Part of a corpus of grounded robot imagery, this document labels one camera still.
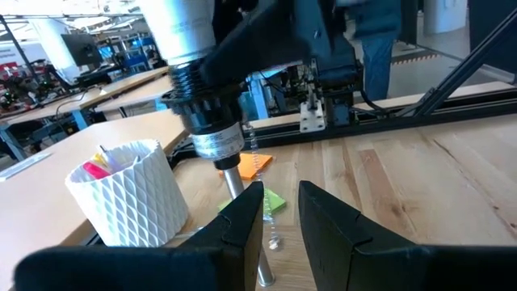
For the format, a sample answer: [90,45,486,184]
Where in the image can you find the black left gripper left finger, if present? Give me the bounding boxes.
[14,180,266,291]

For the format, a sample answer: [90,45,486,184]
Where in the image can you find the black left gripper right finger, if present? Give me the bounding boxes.
[297,180,517,291]

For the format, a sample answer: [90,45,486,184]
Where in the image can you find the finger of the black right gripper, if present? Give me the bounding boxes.
[200,0,314,88]

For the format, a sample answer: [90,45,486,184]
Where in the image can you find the white lightbulb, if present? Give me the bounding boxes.
[139,0,219,98]

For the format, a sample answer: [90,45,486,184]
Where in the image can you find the wooden-base lamp stand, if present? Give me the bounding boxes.
[160,84,276,288]

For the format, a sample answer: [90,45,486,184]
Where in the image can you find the person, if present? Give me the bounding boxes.
[349,0,405,102]

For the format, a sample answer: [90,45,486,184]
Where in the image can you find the white lattice pen cup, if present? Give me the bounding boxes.
[64,139,190,248]

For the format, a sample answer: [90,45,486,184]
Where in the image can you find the green sticky note pad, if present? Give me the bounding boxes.
[217,188,287,215]

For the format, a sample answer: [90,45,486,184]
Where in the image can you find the orange sticky note pad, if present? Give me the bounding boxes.
[219,152,274,181]

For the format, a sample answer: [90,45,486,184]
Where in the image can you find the pink highlighter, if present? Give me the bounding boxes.
[82,161,111,181]

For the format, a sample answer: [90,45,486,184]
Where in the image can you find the light wooden background desk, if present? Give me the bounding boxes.
[6,66,174,126]

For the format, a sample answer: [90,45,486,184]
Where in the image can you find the large light wooden desk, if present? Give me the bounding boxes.
[0,108,191,291]

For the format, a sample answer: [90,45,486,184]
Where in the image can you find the black computer monitor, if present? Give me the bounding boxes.
[60,32,104,68]

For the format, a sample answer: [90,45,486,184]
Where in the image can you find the white rectangular desk plate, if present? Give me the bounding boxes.
[0,151,53,183]

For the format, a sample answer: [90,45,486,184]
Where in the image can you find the beaded lamp pull chain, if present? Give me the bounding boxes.
[246,120,282,250]

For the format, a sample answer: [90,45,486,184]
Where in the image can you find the black aluminium table frame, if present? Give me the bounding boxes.
[169,7,517,171]

